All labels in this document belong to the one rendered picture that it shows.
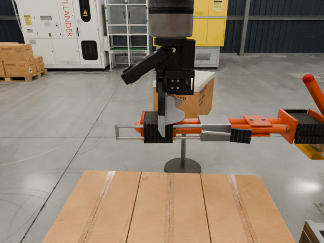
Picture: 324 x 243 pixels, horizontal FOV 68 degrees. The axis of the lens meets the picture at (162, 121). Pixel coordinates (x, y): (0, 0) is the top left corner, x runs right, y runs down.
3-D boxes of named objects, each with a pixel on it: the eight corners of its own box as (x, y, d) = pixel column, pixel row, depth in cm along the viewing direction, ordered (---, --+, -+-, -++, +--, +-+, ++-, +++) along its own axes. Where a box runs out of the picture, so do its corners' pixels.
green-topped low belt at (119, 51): (150, 66, 816) (149, 47, 790) (149, 70, 768) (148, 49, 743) (113, 67, 815) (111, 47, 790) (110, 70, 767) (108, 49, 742)
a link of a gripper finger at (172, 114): (185, 138, 51) (185, 95, 51) (157, 138, 51) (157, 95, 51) (184, 137, 54) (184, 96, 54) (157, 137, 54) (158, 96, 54)
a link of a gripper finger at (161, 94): (165, 115, 50) (165, 73, 49) (157, 115, 50) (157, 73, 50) (165, 115, 54) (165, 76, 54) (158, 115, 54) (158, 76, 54)
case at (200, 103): (176, 104, 269) (177, 69, 254) (211, 109, 255) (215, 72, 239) (153, 124, 219) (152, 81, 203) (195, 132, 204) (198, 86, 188)
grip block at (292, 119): (304, 128, 64) (309, 107, 62) (327, 145, 55) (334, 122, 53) (273, 128, 64) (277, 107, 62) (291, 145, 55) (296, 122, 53)
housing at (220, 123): (223, 130, 63) (224, 114, 61) (230, 142, 57) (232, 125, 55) (196, 130, 63) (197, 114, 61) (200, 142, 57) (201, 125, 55)
